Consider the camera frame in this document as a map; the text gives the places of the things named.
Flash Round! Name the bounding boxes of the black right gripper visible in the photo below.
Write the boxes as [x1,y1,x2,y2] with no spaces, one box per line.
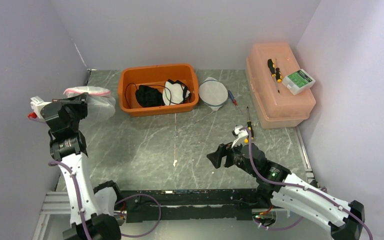
[206,136,258,177]

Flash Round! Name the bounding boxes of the white mesh pink-zip laundry bag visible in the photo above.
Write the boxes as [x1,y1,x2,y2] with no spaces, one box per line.
[63,86,116,122]

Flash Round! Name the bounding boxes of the white mesh blue-zip laundry bag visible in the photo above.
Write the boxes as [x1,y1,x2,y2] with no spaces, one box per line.
[199,77,228,111]

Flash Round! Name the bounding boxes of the black white bra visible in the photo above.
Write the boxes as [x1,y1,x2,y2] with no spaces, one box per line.
[125,79,192,108]

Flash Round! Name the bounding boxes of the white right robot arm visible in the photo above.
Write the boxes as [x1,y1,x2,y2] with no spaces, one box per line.
[206,143,365,240]

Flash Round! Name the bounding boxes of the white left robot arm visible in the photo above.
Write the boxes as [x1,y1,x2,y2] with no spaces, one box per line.
[40,93,124,240]

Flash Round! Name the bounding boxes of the black yellow screwdriver on table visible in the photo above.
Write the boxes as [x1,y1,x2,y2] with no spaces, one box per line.
[245,106,254,143]

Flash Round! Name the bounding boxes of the blue red screwdriver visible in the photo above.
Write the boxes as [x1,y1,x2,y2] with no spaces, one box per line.
[227,90,238,107]

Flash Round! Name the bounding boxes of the translucent pink storage box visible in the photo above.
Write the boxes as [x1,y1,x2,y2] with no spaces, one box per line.
[245,42,316,129]

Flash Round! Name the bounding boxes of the orange plastic tub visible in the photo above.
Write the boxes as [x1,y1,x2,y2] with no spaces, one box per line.
[117,63,199,117]

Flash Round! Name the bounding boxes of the thin black yellow screwdriver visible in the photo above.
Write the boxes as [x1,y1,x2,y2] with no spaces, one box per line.
[275,59,283,84]

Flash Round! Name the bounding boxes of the large black yellow screwdriver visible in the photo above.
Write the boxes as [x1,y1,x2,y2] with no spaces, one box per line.
[267,58,276,78]

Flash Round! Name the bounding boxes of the white green small box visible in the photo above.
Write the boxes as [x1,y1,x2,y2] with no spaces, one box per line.
[281,69,316,96]

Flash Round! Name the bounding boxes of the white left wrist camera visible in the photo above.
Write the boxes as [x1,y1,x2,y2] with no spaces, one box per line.
[27,96,51,120]

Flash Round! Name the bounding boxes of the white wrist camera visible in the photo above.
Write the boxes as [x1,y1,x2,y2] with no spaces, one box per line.
[231,125,249,148]
[27,96,51,120]

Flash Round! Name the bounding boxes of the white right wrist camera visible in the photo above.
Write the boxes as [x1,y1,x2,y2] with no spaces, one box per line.
[231,125,249,148]

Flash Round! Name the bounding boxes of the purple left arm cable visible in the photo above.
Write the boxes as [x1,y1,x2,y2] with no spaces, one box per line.
[47,160,94,240]

